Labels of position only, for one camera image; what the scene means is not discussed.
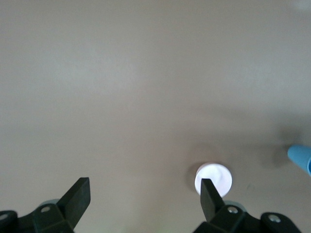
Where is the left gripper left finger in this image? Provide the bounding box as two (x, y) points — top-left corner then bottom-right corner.
(0, 177), (91, 233)

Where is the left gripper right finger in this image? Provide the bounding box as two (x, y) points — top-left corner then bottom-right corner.
(191, 179), (302, 233)

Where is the blue plastic cup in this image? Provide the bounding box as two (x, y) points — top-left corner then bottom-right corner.
(287, 144), (311, 177)

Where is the pink bowl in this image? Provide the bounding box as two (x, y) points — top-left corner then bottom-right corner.
(194, 163), (233, 197)

